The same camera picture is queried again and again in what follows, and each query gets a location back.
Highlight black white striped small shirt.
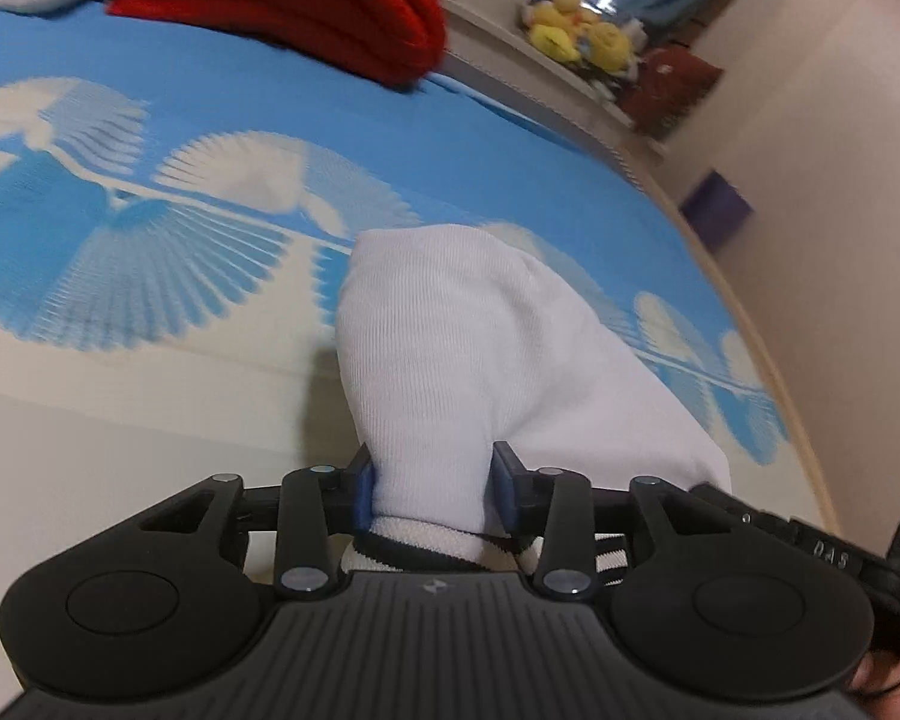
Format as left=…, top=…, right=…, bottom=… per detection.
left=336, top=226, right=731, bottom=572

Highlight blue white patterned bedsheet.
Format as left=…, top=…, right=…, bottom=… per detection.
left=0, top=4, right=818, bottom=709

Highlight purple box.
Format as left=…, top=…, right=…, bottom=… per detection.
left=681, top=171, right=752, bottom=254

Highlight yellow plush toys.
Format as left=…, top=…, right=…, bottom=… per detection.
left=518, top=0, right=639, bottom=83

